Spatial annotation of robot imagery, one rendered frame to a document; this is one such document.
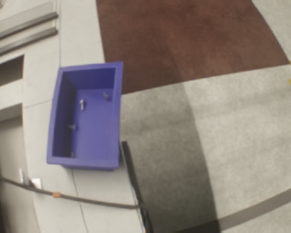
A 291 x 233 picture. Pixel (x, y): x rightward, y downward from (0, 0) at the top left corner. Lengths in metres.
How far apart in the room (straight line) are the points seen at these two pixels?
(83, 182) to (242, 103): 1.23
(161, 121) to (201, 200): 0.45
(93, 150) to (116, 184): 0.09
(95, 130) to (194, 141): 0.95
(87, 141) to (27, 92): 0.23
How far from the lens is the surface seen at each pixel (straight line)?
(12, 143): 0.95
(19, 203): 0.88
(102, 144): 0.80
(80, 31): 1.00
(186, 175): 1.65
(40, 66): 0.96
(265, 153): 1.76
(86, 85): 0.85
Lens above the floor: 1.56
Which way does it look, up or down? 62 degrees down
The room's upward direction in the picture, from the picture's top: 6 degrees counter-clockwise
